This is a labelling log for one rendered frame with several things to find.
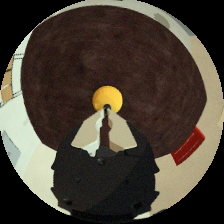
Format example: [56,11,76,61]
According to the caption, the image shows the gold service bell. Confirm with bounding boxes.
[93,86,122,113]

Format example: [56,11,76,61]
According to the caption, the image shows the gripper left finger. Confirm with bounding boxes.
[51,108,106,170]

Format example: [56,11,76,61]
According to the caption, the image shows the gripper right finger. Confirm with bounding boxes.
[106,108,160,174]

